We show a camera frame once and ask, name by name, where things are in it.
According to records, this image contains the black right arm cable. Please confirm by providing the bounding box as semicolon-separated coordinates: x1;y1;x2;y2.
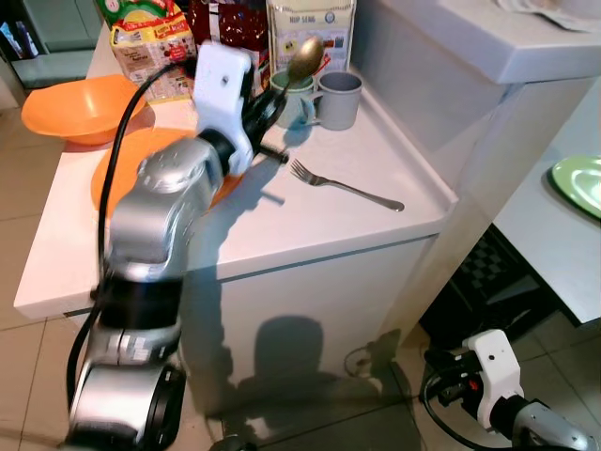
418;371;491;451

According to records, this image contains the yellow snack packet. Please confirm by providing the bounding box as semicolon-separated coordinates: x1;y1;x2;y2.
94;0;198;102

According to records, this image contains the silver metal fork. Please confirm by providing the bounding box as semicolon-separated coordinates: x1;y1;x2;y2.
289;158;407;213

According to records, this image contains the metal spoon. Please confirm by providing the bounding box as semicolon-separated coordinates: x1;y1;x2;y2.
280;38;326;101

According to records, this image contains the grey mug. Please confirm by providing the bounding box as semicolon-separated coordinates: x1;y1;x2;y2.
315;70;363;132

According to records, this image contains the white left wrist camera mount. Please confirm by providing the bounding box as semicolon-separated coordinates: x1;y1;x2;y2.
193;41;254;178

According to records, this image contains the orange bowl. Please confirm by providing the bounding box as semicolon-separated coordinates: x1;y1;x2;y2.
21;75;149;147

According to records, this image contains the white paper tag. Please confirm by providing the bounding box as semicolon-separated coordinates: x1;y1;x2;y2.
498;0;583;29

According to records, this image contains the orange plate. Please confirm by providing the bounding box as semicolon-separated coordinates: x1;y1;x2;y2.
90;127;247;213

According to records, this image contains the green mug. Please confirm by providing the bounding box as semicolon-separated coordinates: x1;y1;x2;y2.
270;70;320;130

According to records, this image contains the dark red snack packet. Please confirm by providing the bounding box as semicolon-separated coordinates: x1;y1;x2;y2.
183;0;275;74

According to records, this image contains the green plate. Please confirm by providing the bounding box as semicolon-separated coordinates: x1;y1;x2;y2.
549;155;601;219

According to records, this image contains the white cracker packet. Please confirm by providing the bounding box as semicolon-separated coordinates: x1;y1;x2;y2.
266;0;358;78

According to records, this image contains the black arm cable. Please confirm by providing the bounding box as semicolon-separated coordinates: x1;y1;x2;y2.
64;58;203;414
418;371;491;451

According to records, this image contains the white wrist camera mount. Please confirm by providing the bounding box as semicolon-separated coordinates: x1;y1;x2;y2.
193;41;254;178
467;329;525;429

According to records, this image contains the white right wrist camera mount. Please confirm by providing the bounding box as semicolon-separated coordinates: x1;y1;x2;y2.
467;329;525;429

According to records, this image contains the teal cabinet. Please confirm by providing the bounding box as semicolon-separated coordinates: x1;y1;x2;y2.
14;0;109;87

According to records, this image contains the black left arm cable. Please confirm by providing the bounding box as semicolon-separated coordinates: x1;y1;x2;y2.
64;58;203;414

